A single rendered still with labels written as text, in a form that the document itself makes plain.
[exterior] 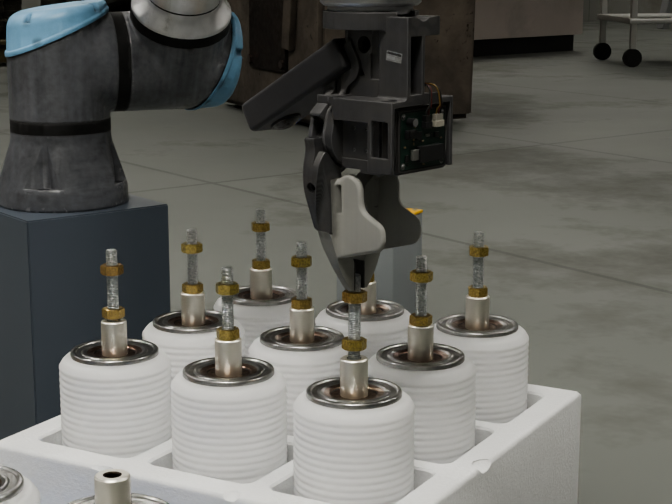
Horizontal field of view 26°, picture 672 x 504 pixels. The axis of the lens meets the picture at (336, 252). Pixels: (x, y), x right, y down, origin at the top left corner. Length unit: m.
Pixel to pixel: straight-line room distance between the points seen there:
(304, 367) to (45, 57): 0.57
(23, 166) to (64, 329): 0.19
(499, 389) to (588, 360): 0.85
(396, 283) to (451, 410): 0.35
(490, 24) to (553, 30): 0.48
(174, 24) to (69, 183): 0.21
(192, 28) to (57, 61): 0.16
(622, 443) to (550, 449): 0.48
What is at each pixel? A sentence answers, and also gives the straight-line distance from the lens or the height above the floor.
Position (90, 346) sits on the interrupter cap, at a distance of 1.29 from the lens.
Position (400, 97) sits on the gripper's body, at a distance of 1.05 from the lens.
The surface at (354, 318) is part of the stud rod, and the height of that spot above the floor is 0.31.
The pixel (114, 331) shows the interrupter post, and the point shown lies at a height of 0.27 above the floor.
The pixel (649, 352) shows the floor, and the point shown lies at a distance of 2.23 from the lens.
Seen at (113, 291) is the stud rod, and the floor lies 0.31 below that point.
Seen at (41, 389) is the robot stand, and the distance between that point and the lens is 1.68.
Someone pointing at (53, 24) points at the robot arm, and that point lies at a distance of 1.67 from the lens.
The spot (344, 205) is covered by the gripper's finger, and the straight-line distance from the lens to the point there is 1.09.
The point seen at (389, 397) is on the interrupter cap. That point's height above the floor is 0.25.
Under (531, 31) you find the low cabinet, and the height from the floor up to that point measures 0.12.
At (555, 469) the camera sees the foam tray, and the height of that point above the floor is 0.12.
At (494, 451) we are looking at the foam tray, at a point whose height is 0.18.
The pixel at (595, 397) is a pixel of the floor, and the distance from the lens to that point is 2.00.
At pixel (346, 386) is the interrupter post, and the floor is 0.26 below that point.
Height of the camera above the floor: 0.60
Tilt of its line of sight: 12 degrees down
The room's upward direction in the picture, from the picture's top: straight up
